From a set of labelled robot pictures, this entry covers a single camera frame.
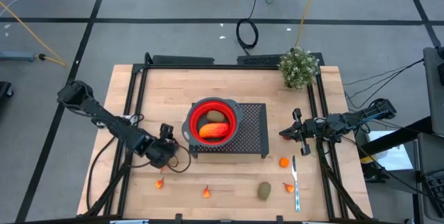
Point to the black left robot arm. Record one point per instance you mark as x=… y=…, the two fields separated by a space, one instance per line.
x=104 y=118

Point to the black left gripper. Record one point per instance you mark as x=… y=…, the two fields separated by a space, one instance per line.
x=161 y=153

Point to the green plant in black pot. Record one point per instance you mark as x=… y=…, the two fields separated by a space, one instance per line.
x=298 y=66

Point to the black keyboard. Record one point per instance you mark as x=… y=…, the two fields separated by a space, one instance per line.
x=436 y=189

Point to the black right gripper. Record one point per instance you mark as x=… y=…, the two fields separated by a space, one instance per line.
x=317 y=127

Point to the red collapsible bowl grey rim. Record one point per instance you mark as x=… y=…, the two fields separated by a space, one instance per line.
x=193 y=121

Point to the black perforated equipment box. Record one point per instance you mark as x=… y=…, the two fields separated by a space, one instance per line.
x=256 y=60

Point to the grey cabinet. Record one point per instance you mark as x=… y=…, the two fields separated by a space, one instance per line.
x=433 y=85

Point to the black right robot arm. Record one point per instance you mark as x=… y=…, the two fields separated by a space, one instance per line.
x=364 y=116

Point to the red pomegranate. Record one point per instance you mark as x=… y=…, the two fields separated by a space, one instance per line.
x=286 y=139

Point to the small orange tangerine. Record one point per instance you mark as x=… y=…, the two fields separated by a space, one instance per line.
x=284 y=162

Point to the black aluminium table frame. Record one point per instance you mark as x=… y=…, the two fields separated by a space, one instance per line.
x=225 y=67

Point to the white sheet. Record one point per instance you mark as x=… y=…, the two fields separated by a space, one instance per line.
x=392 y=154

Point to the small orange yellow pepper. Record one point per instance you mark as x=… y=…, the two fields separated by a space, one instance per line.
x=206 y=193
x=159 y=183
x=289 y=188

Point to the orange red mango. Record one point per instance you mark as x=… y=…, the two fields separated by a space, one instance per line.
x=214 y=130

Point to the brown green kiwi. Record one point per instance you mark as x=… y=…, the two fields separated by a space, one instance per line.
x=215 y=116
x=264 y=190

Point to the black perforated metal riser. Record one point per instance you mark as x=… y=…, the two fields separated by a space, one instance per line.
x=253 y=130

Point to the grey metal floor base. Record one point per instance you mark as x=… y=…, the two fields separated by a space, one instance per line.
x=17 y=56

